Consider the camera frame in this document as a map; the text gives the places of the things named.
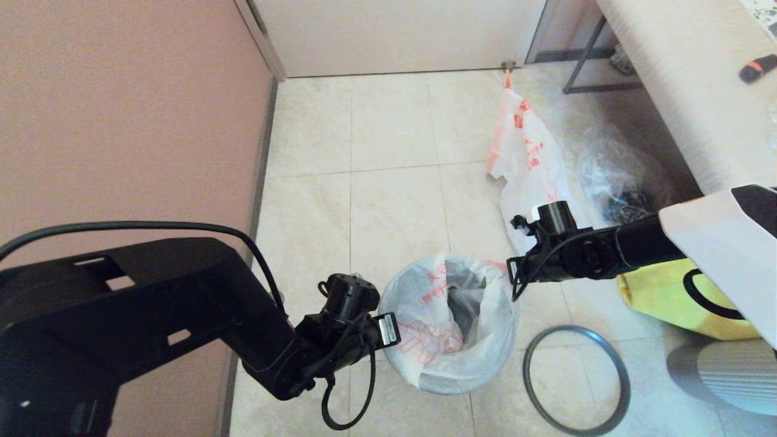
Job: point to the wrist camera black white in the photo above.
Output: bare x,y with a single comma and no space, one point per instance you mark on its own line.
352,294
555,218

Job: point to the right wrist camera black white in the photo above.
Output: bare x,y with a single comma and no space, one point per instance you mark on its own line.
555,218

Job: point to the small white object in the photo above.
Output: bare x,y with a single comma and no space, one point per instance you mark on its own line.
620,60

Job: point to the white door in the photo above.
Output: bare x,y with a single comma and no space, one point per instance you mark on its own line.
400,36

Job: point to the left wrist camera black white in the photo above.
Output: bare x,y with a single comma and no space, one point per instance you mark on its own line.
352,294

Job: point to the beige table with metal legs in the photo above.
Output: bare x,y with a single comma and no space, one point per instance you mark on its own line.
601,90

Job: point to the dark items in clear bag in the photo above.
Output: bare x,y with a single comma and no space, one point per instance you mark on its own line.
625,209

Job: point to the grey ribbed robot base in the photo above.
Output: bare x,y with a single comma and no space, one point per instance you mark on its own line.
734,376

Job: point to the grey door frame post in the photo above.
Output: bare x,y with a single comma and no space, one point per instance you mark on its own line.
261,36

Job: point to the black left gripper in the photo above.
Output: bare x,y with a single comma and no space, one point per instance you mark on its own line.
346,340

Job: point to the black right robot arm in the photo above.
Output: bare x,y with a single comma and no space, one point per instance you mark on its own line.
698,243

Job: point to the clear plastic bag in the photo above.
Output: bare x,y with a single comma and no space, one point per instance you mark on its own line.
613,164

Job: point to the small metal door stopper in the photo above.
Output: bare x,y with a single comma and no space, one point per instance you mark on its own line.
508,66

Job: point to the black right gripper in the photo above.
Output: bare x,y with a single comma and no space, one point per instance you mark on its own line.
546,264

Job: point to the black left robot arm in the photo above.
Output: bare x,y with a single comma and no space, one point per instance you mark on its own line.
121,315

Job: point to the black-printed white paper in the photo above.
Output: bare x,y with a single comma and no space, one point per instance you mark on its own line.
762,12

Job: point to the black and red marker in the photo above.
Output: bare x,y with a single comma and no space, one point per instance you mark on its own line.
757,68

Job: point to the yellow non-woven bag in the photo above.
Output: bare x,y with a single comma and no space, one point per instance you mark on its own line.
661,297

